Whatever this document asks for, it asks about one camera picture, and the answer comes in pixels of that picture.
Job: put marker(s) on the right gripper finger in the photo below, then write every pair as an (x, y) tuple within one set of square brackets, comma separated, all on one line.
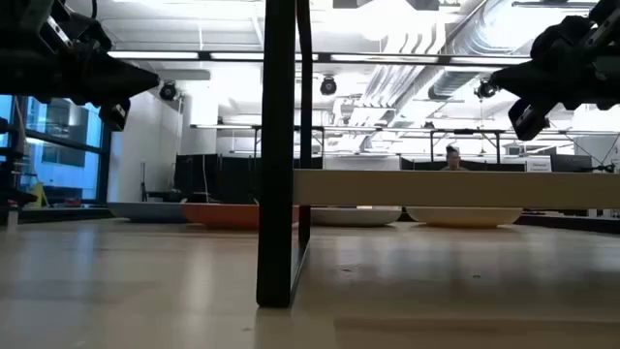
[(530, 80)]

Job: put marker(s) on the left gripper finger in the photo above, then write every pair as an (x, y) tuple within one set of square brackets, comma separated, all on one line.
[(121, 77)]

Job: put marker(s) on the blue plate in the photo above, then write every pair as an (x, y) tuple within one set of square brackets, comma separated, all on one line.
[(145, 212)]

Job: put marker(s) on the cream plate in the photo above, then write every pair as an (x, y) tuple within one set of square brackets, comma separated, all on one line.
[(464, 217)]

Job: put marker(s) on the orange plate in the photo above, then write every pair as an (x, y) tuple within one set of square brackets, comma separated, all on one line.
[(220, 215)]

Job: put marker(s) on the white plate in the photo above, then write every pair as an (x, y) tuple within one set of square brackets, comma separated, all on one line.
[(356, 216)]

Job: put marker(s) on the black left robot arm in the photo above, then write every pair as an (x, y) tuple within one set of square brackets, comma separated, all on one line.
[(19, 12)]

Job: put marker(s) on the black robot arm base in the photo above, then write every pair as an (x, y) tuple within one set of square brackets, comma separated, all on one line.
[(9, 194)]

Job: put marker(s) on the light wooden shelf board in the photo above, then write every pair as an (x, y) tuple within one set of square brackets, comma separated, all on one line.
[(455, 188)]

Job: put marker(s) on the white sign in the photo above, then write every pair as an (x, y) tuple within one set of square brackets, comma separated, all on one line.
[(538, 164)]

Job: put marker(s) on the black framed window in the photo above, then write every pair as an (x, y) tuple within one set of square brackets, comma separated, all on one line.
[(104, 165)]

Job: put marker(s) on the black monitor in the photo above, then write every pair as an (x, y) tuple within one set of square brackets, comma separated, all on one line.
[(571, 163)]

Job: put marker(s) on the thin black stand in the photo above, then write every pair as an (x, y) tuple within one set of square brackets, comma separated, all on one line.
[(144, 181)]

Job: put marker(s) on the person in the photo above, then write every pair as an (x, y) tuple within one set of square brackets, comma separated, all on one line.
[(453, 159)]

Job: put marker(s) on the yellow floor sign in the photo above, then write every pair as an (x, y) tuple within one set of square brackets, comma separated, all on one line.
[(38, 195)]

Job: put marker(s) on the small white cylinder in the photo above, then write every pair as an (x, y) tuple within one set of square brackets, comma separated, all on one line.
[(12, 219)]

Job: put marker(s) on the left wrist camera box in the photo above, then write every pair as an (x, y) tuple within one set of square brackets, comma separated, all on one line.
[(114, 115)]

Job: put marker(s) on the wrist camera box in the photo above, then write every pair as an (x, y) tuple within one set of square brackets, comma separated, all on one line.
[(114, 115), (527, 119)]

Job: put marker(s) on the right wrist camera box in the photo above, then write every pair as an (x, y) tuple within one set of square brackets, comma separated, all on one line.
[(527, 119)]

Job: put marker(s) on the silver ceiling duct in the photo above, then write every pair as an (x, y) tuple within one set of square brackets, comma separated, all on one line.
[(460, 82)]

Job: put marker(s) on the ceiling light rail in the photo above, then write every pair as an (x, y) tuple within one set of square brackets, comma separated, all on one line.
[(227, 55)]

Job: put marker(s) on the black partition wall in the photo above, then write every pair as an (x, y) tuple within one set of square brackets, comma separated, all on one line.
[(218, 179)]

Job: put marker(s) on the black metal shelf frame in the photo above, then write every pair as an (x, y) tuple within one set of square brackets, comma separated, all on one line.
[(276, 145)]

